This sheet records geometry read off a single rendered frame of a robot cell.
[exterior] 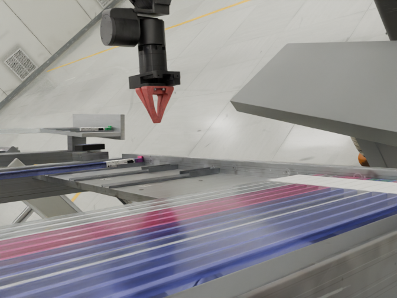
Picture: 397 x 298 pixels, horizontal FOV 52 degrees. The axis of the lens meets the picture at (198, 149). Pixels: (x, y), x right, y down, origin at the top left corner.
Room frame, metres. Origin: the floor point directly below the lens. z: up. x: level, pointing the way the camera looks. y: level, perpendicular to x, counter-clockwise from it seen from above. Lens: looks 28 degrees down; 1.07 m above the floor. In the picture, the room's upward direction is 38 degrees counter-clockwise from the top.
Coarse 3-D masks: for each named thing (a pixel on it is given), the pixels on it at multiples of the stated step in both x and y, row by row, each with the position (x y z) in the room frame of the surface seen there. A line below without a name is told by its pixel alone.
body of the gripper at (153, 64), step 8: (144, 48) 0.82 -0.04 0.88; (160, 48) 0.81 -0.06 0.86; (144, 56) 0.82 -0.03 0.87; (152, 56) 0.81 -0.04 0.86; (160, 56) 0.81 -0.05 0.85; (144, 64) 0.81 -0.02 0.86; (152, 64) 0.80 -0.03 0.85; (160, 64) 0.80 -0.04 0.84; (144, 72) 0.81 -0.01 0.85; (152, 72) 0.77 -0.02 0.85; (160, 72) 0.77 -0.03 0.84; (168, 72) 0.78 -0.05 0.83; (176, 72) 0.79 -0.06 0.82; (152, 80) 0.81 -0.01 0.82
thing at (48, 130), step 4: (12, 128) 0.97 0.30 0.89; (16, 128) 0.97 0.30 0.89; (20, 128) 0.97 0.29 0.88; (24, 128) 0.97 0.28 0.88; (28, 128) 0.97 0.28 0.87; (32, 128) 0.97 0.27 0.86; (36, 128) 0.98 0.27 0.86; (40, 128) 0.98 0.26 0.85; (44, 128) 0.98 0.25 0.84; (48, 128) 0.98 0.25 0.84; (52, 128) 0.99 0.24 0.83; (56, 128) 0.99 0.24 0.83; (60, 128) 0.99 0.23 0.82; (64, 128) 1.00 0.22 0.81; (68, 128) 1.00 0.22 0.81; (72, 128) 1.00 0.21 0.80; (76, 128) 1.00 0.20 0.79; (80, 128) 1.01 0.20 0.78; (108, 128) 1.03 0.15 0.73; (0, 132) 0.95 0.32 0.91; (4, 132) 0.95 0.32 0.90; (8, 132) 0.95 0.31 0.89; (12, 132) 0.96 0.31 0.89; (16, 132) 0.96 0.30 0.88; (20, 132) 0.96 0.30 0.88; (24, 132) 0.96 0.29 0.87; (28, 132) 0.97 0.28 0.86; (32, 132) 0.97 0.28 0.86; (36, 132) 0.97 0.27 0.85; (40, 132) 0.97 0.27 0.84; (44, 132) 0.98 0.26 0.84; (48, 132) 0.98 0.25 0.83; (52, 132) 0.98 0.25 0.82
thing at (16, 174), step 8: (136, 160) 0.74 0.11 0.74; (40, 168) 0.68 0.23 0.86; (48, 168) 0.68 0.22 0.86; (56, 168) 0.69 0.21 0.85; (64, 168) 0.69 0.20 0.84; (72, 168) 0.69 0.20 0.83; (80, 168) 0.70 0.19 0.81; (88, 168) 0.70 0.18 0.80; (96, 168) 0.71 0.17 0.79; (0, 176) 0.65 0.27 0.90; (8, 176) 0.66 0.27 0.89; (16, 176) 0.66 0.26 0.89; (24, 176) 0.66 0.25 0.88
